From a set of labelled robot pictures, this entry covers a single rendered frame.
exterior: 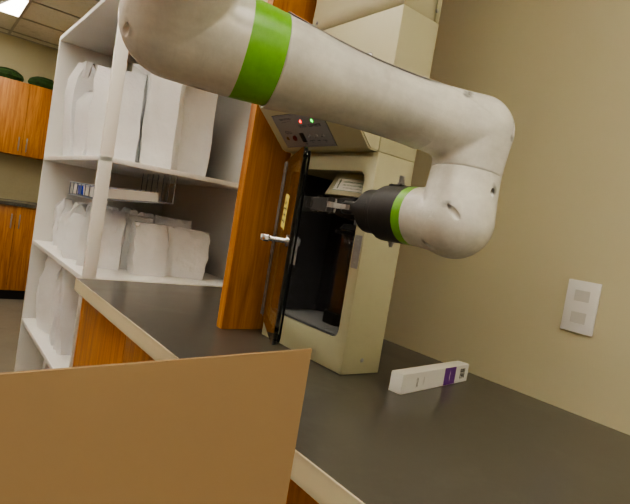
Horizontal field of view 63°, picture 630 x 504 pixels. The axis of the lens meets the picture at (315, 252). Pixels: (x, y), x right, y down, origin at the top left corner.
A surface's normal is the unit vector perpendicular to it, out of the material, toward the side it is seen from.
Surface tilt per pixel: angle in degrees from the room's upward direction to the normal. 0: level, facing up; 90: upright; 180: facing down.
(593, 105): 90
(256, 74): 129
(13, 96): 90
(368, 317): 90
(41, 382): 90
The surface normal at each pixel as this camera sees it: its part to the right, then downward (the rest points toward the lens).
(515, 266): -0.78, -0.10
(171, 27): 0.06, 0.72
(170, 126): -0.04, 0.15
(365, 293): 0.60, 0.14
